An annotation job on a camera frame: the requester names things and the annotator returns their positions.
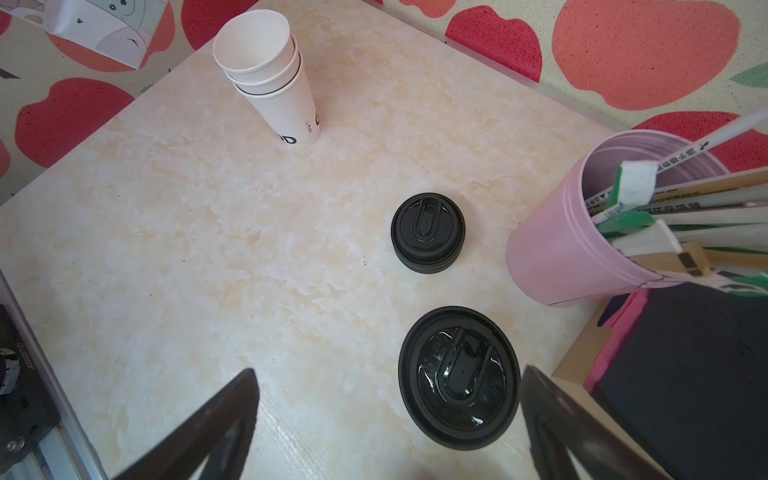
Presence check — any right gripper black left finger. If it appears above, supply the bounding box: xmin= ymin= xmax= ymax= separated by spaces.
xmin=118 ymin=368 xmax=260 ymax=479

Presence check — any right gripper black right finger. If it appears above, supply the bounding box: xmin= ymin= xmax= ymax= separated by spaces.
xmin=520 ymin=365 xmax=665 ymax=479

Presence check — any stack of white paper cups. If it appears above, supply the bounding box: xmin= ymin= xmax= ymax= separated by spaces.
xmin=212 ymin=9 xmax=320 ymax=148

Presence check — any cartoon animal paper gift bag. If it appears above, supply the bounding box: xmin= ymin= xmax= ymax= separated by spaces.
xmin=1 ymin=0 xmax=168 ymax=69

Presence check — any brown cardboard napkin tray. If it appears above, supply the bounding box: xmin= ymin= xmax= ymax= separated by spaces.
xmin=550 ymin=299 xmax=676 ymax=480

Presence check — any stack of dark napkins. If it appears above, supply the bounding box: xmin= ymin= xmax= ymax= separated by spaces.
xmin=584 ymin=284 xmax=767 ymax=479

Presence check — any pink cylindrical holder cup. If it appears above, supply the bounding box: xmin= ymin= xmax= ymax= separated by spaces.
xmin=505 ymin=129 xmax=730 ymax=308

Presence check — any aluminium front rail frame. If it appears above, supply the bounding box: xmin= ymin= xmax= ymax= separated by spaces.
xmin=1 ymin=278 xmax=107 ymax=479

